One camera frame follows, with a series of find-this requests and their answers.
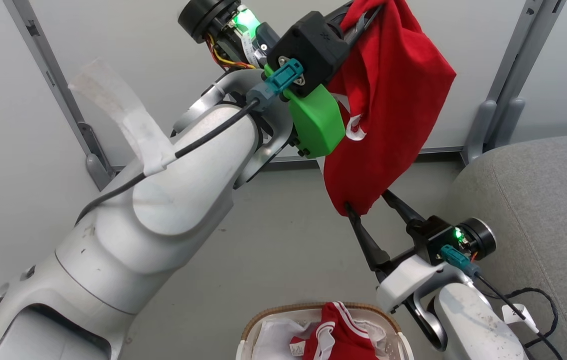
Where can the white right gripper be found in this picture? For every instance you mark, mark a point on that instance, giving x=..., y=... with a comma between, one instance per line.
x=406, y=280

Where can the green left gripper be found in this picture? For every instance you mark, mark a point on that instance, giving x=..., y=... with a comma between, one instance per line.
x=316, y=120

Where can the red shirt with white print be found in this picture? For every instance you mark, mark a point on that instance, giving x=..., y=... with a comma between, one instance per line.
x=393, y=110

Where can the red jersey with white stripes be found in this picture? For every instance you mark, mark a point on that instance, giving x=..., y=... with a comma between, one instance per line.
x=336, y=332

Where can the white laundry basket brown rim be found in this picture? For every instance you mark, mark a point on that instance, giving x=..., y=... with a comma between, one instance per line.
x=248, y=335

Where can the white cloth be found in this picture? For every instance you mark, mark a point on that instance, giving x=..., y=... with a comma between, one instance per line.
x=276, y=340

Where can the grey fabric sofa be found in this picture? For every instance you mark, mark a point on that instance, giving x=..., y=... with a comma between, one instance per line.
x=548, y=210

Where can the translucent white tape strip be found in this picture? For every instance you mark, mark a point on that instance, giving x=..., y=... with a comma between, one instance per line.
x=128, y=117

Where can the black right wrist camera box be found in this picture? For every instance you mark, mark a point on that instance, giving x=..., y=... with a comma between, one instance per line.
x=433, y=242

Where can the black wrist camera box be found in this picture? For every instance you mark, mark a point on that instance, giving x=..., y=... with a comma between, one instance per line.
x=433, y=242
x=313, y=47

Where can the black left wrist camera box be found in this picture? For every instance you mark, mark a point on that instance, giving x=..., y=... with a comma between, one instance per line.
x=313, y=47

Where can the grey double frame post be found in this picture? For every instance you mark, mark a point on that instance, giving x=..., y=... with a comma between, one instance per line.
x=506, y=100

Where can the grey frame post with foot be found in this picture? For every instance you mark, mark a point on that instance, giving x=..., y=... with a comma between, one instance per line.
x=58, y=87

